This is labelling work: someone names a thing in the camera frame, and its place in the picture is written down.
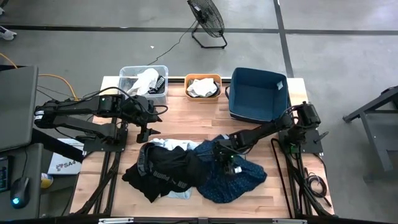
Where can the black keyboard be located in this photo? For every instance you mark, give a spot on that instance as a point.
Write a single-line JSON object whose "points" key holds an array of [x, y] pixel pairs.
{"points": [[3, 174]]}

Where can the yellow-orange plastic basket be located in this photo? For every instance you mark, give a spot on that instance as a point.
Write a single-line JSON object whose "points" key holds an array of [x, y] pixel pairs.
{"points": [[202, 99]]}

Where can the black metal stand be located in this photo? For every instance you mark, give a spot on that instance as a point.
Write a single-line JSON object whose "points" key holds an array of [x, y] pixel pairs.
{"points": [[376, 130]]}

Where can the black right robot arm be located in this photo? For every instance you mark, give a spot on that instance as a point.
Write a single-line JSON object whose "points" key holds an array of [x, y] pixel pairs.
{"points": [[264, 130]]}

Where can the grey Puma briefs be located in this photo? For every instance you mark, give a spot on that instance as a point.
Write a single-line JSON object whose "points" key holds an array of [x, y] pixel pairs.
{"points": [[159, 84]]}

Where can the navy dotted cloth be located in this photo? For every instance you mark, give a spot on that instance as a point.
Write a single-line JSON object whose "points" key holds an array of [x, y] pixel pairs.
{"points": [[230, 189]]}

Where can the small white cloth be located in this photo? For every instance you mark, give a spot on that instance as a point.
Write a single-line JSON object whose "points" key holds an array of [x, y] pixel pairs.
{"points": [[203, 87]]}

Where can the blue fabric storage bin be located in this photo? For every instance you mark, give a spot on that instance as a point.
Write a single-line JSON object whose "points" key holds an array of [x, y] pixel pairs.
{"points": [[258, 102]]}

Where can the grey flat monitor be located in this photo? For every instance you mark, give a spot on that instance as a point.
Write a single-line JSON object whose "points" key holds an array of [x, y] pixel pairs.
{"points": [[17, 105]]}

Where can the black computer mouse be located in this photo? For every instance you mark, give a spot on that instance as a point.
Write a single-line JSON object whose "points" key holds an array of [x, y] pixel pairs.
{"points": [[20, 193]]}

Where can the clear plastic bin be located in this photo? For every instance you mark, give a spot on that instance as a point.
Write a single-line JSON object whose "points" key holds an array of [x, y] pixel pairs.
{"points": [[124, 93]]}

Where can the black Puma shorts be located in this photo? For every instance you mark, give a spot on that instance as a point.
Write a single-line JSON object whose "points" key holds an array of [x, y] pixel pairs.
{"points": [[168, 168]]}

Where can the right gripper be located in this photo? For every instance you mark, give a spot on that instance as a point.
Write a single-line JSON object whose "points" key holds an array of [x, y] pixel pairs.
{"points": [[225, 149]]}

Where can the black diagonal strut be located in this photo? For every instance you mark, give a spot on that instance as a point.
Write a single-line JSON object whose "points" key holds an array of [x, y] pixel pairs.
{"points": [[56, 146]]}

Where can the black aluminium frame rail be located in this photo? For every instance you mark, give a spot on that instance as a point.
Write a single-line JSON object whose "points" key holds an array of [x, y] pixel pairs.
{"points": [[295, 186], [109, 174]]}

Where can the white and grey clothes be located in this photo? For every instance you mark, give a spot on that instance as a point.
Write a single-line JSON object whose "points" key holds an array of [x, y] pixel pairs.
{"points": [[217, 88]]}

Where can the thin black tube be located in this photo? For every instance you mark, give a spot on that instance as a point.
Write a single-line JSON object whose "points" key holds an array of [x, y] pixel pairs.
{"points": [[271, 149]]}

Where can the white shoe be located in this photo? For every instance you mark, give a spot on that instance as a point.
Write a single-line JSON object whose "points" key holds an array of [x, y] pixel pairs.
{"points": [[7, 33]]}

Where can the white cardboard box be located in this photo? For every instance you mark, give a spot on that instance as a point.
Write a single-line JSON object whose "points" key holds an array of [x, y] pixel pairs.
{"points": [[66, 165]]}

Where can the light blue patterned cloth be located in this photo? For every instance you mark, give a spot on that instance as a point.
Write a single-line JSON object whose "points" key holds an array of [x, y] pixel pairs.
{"points": [[177, 143]]}

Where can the dark grey desk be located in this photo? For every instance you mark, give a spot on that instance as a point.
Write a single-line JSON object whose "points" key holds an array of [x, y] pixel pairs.
{"points": [[31, 161]]}

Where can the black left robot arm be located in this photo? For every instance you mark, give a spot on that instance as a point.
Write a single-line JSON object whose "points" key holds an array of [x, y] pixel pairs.
{"points": [[74, 107]]}

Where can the black frame crossbar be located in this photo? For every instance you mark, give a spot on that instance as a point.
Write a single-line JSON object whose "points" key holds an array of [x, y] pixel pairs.
{"points": [[171, 221]]}

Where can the black floor fan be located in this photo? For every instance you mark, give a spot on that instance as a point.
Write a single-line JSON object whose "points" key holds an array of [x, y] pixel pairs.
{"points": [[206, 15]]}

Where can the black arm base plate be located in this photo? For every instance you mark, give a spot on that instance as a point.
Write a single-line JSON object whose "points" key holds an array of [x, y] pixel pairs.
{"points": [[311, 144], [102, 147]]}

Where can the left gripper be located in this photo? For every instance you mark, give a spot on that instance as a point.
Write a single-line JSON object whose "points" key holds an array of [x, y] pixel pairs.
{"points": [[138, 109]]}

